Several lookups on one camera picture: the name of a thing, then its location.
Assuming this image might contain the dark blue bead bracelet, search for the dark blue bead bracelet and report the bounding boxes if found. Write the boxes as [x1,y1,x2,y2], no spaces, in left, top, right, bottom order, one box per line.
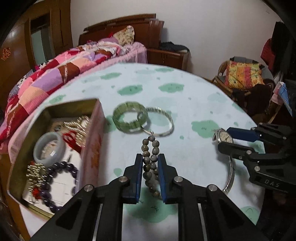
[40,161,78,215]

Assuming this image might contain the blue checked cloth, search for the blue checked cloth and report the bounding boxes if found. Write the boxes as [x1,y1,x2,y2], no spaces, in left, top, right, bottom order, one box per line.
[277,82,290,109]

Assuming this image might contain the dark brown garment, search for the dark brown garment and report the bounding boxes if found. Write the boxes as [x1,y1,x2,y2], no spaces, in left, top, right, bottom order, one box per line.
[232,84,274,116]

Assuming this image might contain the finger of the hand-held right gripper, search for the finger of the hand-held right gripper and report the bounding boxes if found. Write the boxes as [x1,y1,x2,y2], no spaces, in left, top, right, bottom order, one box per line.
[227,122,296,149]
[218,141,267,171]

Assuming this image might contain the wooden headboard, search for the wooden headboard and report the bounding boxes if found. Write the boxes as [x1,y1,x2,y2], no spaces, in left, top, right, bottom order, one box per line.
[78,13,165,50]

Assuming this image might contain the wooden wardrobe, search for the wooden wardrobe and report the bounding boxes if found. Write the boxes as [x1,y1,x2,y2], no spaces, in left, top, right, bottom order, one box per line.
[0,0,74,102]

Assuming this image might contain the white green cloud tablecloth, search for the white green cloud tablecloth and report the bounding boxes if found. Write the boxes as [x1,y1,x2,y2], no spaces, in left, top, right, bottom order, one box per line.
[18,62,266,241]

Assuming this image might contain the floral pillow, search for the floral pillow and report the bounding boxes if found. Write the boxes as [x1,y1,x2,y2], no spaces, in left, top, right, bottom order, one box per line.
[113,25,135,45]

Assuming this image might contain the dark folded clothes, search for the dark folded clothes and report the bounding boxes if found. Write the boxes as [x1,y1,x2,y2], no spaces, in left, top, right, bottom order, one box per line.
[158,41,189,52]

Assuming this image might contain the patchwork quilt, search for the patchwork quilt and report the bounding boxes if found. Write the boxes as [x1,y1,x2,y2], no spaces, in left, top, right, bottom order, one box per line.
[0,39,123,149]

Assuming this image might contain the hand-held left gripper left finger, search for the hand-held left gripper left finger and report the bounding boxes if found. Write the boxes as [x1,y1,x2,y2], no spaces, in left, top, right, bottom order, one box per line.
[30,153,143,241]

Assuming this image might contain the wristwatch with metal band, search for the wristwatch with metal band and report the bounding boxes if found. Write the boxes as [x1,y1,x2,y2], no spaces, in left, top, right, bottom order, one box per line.
[212,128,237,194]

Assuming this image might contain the grey-green bead bracelet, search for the grey-green bead bracelet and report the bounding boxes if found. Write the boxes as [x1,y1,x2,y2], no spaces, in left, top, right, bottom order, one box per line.
[141,136,161,197]

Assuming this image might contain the pink tin box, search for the pink tin box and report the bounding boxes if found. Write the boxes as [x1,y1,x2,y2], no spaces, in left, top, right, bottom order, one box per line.
[6,98,104,219]

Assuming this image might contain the wicker chair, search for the wicker chair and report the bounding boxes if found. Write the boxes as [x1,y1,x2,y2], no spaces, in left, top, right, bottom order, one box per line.
[211,57,278,116]

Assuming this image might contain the hanging dark red clothes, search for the hanging dark red clothes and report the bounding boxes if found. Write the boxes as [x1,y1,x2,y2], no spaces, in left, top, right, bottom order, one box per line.
[261,21,289,67]

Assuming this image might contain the red knot charm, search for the red knot charm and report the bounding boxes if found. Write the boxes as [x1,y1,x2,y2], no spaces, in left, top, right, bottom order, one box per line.
[63,131,80,145]

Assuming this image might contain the gold bead jewellery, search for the gold bead jewellery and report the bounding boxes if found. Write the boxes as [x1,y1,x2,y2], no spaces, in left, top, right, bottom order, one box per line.
[62,115,92,142]

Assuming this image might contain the yellow orange patterned cushion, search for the yellow orange patterned cushion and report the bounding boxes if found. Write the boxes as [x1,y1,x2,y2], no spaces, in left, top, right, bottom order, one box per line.
[224,61,265,91]

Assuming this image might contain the pale jade bangle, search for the pale jade bangle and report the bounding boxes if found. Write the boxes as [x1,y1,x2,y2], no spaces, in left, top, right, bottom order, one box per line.
[33,132,64,166]

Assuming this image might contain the pink bed sheet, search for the pink bed sheet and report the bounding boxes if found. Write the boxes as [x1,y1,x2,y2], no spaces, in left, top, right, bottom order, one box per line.
[14,42,148,130]

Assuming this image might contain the white paper sheet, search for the white paper sheet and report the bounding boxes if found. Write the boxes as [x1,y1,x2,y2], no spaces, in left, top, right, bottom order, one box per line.
[23,148,81,207]

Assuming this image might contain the green stone bangle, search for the green stone bangle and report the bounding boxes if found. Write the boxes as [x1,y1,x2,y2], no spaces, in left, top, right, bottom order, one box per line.
[112,102,148,133]

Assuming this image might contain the small mixed bead string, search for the small mixed bead string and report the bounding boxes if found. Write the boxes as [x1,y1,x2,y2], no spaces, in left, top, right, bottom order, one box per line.
[26,162,50,198]

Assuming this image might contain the wooden nightstand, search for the wooden nightstand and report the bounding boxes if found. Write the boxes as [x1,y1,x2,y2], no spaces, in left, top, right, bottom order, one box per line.
[147,47,189,71]

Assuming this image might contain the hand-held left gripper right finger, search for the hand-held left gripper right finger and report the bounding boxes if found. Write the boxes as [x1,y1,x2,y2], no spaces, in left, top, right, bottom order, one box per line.
[158,153,270,241]

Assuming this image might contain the thin silver bangle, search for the thin silver bangle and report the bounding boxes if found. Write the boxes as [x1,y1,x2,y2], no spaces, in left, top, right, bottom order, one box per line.
[136,106,174,136]

